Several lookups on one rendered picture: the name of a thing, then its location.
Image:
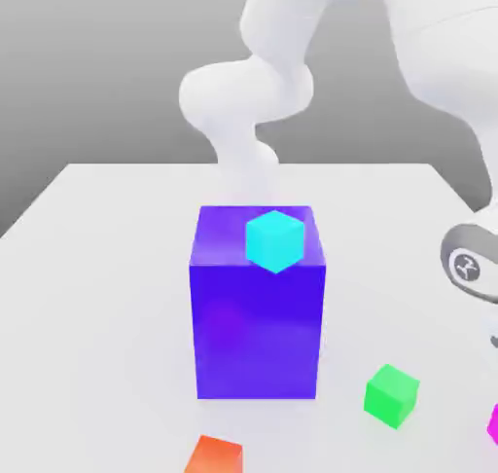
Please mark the small green cube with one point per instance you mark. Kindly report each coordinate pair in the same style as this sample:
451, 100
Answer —
389, 397

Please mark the small cyan cube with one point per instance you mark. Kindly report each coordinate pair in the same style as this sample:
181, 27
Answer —
274, 241

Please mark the small magenta cube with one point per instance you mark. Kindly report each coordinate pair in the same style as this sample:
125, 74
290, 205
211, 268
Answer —
494, 426

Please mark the large blue box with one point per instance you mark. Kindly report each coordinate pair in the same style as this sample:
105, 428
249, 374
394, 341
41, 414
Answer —
256, 333

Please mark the small orange cube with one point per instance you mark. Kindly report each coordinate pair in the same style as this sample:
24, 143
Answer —
214, 457

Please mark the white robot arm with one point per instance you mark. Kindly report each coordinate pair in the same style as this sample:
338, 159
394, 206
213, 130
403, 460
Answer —
249, 91

